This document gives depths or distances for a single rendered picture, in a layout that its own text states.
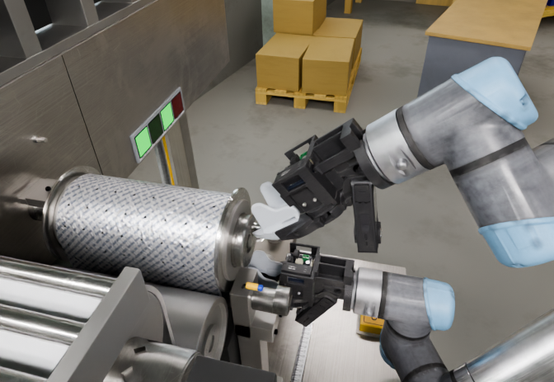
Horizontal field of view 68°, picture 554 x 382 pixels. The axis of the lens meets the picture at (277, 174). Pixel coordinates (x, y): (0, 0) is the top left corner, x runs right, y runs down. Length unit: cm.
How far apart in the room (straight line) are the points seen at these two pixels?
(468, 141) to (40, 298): 38
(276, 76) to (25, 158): 297
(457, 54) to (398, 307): 275
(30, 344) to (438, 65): 321
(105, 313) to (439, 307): 52
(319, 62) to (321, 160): 293
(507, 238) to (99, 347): 35
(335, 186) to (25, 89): 47
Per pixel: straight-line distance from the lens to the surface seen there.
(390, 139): 44
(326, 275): 70
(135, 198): 60
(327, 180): 49
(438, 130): 43
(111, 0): 98
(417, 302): 69
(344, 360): 89
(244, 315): 63
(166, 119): 106
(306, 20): 393
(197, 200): 57
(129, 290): 30
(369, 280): 69
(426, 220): 257
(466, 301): 224
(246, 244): 58
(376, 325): 91
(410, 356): 75
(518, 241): 44
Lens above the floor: 168
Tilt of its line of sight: 37 degrees down
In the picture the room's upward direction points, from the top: 2 degrees counter-clockwise
